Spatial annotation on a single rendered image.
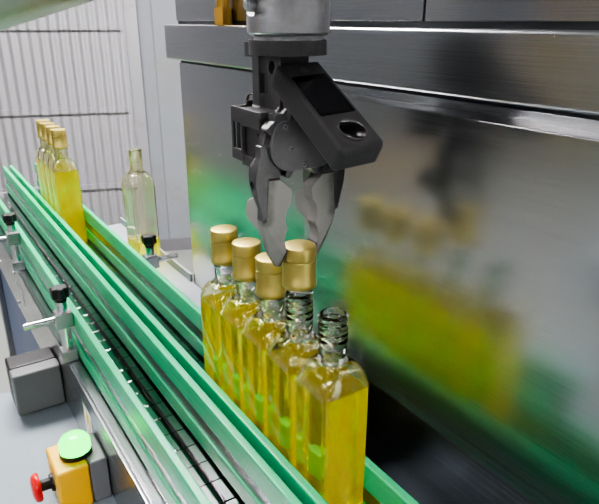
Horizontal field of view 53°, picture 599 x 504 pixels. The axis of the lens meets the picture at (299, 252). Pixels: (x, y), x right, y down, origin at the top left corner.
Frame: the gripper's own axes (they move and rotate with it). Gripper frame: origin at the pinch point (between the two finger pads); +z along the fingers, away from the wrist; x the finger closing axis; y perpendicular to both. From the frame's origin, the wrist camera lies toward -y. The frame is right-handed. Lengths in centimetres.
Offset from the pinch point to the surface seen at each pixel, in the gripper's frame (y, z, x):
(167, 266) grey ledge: 75, 31, -12
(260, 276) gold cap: 5.1, 4.2, 1.6
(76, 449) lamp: 26.5, 34.3, 19.6
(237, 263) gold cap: 10.7, 4.7, 1.6
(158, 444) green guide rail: 7.2, 22.6, 13.8
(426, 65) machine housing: -2.7, -17.6, -12.7
